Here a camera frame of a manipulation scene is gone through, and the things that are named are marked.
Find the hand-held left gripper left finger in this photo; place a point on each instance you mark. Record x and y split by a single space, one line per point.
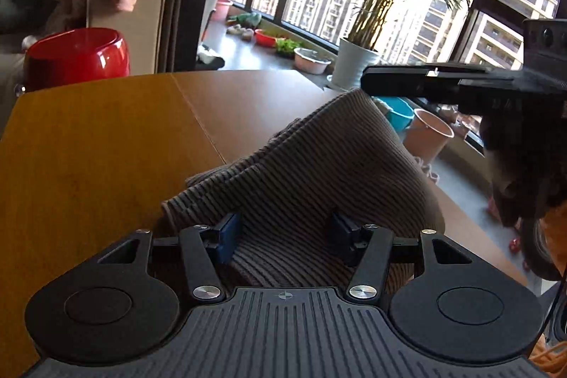
228 238

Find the red plastic basin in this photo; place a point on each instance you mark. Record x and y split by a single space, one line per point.
265 38

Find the red glossy container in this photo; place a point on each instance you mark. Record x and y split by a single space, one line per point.
75 59

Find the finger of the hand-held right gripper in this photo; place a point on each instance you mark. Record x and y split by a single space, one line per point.
394 81

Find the pink plastic bucket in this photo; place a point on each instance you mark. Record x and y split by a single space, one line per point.
427 136

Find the pink plastic pot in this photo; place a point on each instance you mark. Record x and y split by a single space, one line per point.
221 8

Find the person's right forearm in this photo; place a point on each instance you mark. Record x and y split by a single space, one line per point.
558 236

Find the striped beige sweater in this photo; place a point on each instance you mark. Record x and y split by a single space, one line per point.
319 165

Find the tray of green plants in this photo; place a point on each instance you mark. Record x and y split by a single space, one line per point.
290 46

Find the beige sofa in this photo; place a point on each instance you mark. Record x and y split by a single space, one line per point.
150 28

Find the person's right hand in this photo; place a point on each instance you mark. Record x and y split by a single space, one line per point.
518 165

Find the blue plastic basin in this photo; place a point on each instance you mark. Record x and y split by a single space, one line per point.
396 114

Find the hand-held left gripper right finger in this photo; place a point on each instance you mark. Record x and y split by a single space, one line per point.
343 238

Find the potted palm white pot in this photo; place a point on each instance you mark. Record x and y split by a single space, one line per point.
354 63

